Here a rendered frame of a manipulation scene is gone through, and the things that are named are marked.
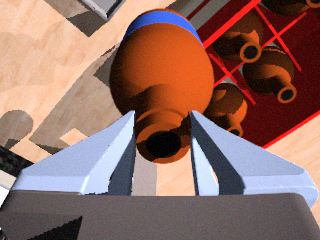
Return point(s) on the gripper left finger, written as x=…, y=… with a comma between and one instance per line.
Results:
x=87, y=165

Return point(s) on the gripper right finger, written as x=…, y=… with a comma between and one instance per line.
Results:
x=240, y=166

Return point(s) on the red crate with dividers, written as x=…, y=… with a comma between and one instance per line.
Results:
x=267, y=120

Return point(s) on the orange bottle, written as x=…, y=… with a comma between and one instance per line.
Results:
x=242, y=41
x=271, y=75
x=161, y=69
x=227, y=104

